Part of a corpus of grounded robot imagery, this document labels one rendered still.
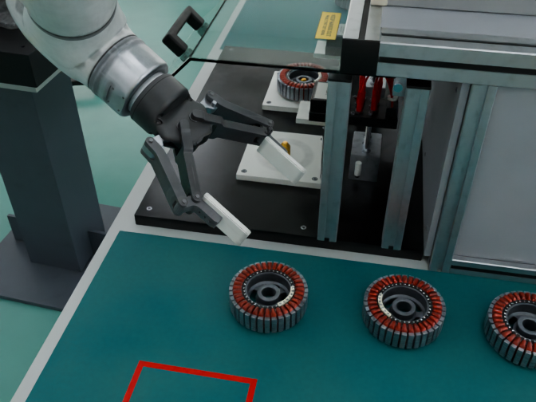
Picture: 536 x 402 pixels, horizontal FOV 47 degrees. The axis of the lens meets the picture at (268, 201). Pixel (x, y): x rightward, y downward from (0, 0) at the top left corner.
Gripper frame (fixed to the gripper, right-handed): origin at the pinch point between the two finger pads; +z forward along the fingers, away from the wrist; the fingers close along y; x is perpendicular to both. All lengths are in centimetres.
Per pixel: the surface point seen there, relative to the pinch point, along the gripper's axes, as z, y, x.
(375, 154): 7.6, -32.6, -10.1
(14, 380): -21, 4, -121
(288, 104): -11, -46, -26
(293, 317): 13.1, 2.3, -11.9
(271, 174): -3.5, -23.2, -21.1
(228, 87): -24, -47, -35
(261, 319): 9.8, 5.5, -12.8
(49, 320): -27, -15, -125
